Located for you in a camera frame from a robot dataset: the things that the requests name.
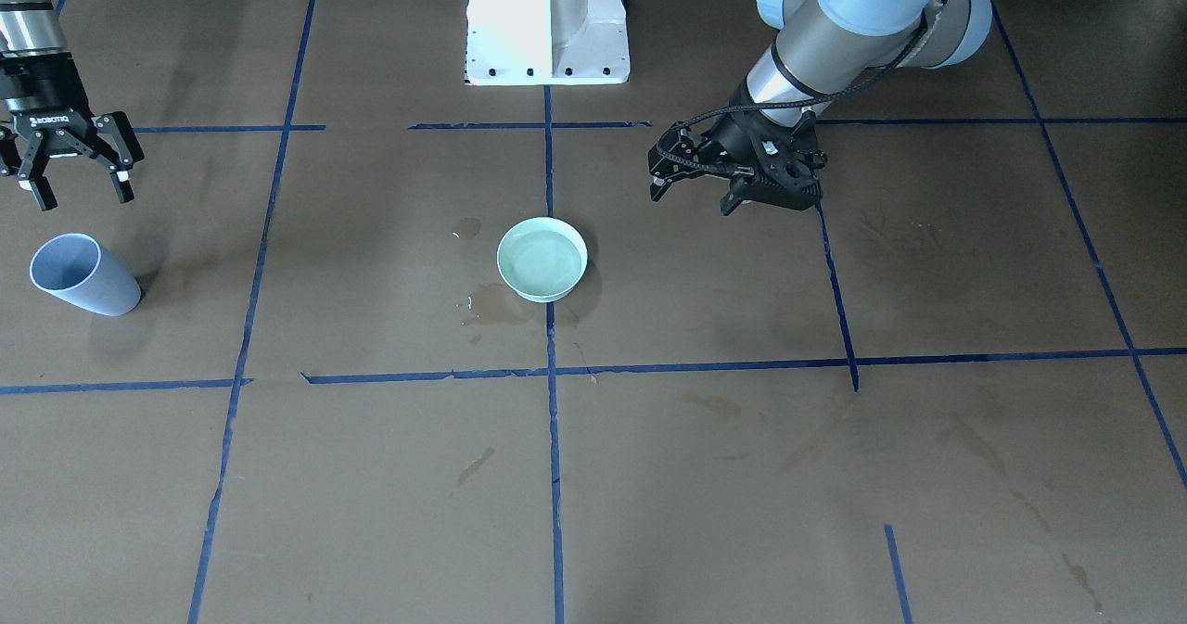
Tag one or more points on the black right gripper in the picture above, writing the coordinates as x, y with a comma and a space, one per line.
48, 123

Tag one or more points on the mint green bowl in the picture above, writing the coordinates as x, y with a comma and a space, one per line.
542, 258

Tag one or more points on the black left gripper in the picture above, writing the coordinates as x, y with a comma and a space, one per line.
739, 135

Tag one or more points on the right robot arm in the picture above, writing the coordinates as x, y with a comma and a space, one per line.
31, 27

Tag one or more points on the light blue plastic cup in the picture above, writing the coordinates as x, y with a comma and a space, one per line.
79, 270

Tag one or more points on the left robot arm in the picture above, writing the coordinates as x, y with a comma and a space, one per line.
828, 50

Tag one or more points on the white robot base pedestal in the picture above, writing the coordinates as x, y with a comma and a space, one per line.
537, 42

